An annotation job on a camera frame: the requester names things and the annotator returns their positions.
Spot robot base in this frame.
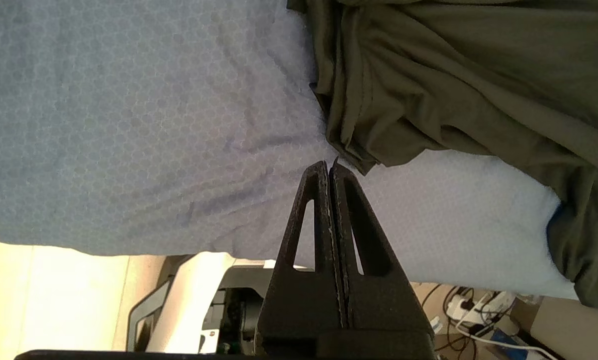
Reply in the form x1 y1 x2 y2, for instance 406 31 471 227
144 251 299 357

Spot black t-shirt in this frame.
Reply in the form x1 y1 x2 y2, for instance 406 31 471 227
286 0 598 308

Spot grey loop handle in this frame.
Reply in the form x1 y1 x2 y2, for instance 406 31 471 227
126 277 174 352

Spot bed with blue sheet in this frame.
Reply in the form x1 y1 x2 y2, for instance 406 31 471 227
0 0 598 307

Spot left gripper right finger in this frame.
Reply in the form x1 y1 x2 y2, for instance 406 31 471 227
330 157 436 346

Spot thin white cable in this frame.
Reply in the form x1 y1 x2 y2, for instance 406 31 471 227
454 320 559 360

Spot tangled black cables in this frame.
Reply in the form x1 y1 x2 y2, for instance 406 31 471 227
419 282 514 360

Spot tan cardboard box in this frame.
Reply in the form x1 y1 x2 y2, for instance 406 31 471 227
509 295 598 360

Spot white power strip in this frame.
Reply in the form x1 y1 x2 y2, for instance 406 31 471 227
446 291 515 326

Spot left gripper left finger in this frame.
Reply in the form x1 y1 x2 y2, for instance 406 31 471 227
255 161 349 353

